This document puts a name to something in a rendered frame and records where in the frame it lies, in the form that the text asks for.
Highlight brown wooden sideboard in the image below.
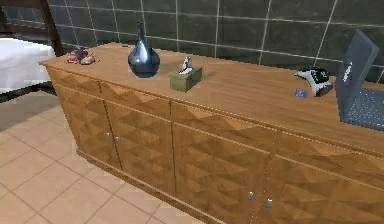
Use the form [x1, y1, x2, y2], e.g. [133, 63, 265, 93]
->
[39, 42, 384, 224]

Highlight olive green tissue box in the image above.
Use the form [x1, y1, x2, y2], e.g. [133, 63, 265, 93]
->
[169, 56, 203, 93]

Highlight dark blue glass vase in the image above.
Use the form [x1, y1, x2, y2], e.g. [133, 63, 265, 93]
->
[127, 21, 161, 79]

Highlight small red and grey object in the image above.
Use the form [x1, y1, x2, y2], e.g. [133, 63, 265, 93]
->
[66, 47, 96, 66]

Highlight black and white controller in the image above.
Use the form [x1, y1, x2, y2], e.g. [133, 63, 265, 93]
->
[293, 66, 334, 98]

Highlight grey open laptop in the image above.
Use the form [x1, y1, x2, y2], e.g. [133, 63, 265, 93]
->
[334, 28, 384, 132]

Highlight white bed with dark frame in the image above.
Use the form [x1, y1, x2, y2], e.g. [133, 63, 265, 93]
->
[0, 0, 66, 104]

